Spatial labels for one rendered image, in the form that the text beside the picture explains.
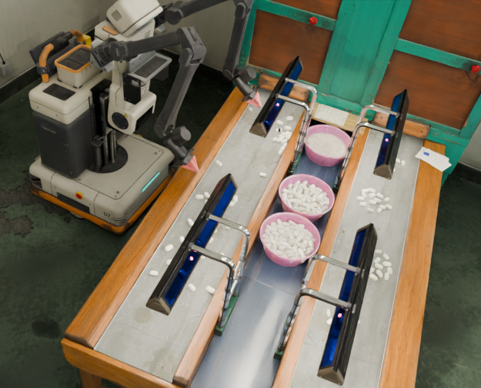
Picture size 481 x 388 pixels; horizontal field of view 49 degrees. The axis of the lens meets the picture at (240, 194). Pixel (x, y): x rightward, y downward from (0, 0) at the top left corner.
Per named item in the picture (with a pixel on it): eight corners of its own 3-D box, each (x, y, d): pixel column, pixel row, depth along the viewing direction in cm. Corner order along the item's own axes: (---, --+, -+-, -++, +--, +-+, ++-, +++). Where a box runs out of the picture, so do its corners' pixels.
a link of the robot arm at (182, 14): (244, -27, 234) (235, -17, 228) (257, 1, 241) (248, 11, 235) (171, 3, 261) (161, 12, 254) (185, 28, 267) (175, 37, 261)
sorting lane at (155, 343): (93, 352, 185) (93, 349, 184) (258, 91, 310) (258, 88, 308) (171, 385, 181) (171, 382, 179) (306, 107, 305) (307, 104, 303)
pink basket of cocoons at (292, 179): (277, 226, 244) (281, 212, 237) (273, 185, 262) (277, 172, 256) (332, 230, 246) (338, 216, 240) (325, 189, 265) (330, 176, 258)
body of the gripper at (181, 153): (195, 149, 235) (185, 137, 233) (185, 163, 228) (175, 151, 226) (186, 155, 239) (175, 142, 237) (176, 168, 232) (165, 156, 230)
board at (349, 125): (305, 116, 291) (305, 115, 290) (312, 102, 301) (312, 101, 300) (362, 135, 285) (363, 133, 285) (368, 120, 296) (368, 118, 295)
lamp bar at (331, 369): (315, 376, 155) (322, 365, 150) (356, 231, 198) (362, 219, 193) (342, 387, 154) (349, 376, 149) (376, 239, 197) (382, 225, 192)
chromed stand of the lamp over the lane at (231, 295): (175, 318, 204) (181, 247, 172) (196, 279, 217) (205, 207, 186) (221, 336, 201) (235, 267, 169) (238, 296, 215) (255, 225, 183)
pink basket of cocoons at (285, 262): (248, 259, 228) (251, 245, 221) (267, 218, 246) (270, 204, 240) (306, 282, 224) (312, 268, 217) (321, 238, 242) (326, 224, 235)
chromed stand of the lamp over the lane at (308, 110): (256, 166, 270) (271, 95, 239) (268, 144, 284) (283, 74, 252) (291, 178, 267) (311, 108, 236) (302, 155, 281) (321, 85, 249)
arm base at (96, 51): (106, 39, 237) (89, 50, 229) (118, 34, 232) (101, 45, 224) (116, 56, 241) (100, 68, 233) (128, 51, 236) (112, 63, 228)
